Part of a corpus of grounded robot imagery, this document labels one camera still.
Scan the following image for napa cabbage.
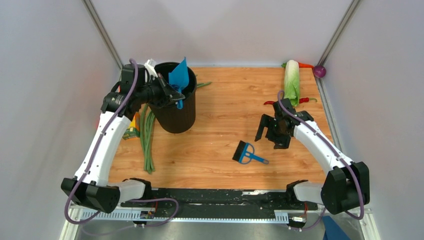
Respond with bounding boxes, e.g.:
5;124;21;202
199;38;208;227
284;59;301;107

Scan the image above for blue hand brush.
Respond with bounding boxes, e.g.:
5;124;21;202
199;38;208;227
232;140;269;165

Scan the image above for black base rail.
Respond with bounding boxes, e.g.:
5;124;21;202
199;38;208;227
121;188;318;218

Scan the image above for green bean bundle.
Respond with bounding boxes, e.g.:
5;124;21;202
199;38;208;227
139;104;156;174

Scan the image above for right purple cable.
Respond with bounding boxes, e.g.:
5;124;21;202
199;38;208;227
277;90;366;231

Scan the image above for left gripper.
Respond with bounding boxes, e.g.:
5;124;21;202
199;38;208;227
137;73;185;109

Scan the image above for purple onion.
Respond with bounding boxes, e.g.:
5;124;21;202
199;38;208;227
312;65;327;78

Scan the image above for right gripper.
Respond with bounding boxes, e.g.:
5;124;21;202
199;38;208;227
254;114;291;150

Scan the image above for black trash bucket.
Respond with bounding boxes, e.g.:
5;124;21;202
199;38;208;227
147;67;197;134

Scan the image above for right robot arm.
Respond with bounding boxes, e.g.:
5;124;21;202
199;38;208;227
254;98;371;215

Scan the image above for red chili pepper right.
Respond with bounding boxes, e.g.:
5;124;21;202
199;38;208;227
299;97;318;104

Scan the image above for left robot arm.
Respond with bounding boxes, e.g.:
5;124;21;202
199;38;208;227
61;62;185;213

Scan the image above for green beans behind bucket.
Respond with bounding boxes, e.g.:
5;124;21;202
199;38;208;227
196;81;212;88

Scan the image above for white slotted cable duct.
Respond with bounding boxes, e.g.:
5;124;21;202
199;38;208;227
93;207;289;224

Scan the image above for blue dustpan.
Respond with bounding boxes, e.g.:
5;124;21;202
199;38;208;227
168;57;191;110

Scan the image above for blue cloth at bottom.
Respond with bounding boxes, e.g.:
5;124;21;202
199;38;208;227
322;216;350;240

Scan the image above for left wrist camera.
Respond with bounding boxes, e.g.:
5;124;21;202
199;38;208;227
144;58;158;78

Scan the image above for carrot at right corner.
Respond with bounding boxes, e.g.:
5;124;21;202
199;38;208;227
298;62;314;69

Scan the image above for orange juice carton front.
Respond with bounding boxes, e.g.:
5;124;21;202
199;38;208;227
122;112;140;140

